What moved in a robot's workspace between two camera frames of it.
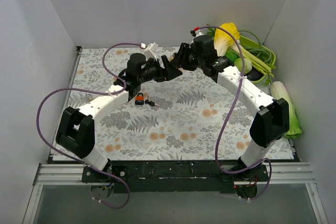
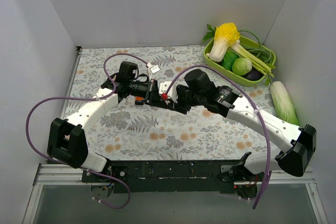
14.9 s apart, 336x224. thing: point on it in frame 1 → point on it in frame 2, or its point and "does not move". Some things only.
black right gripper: [185, 56] → [180, 97]
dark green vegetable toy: [231, 55] does not move
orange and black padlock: [139, 99] does not move
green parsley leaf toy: [211, 31] does not move
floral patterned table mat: [197, 117] does not move
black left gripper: [163, 70] → [153, 91]
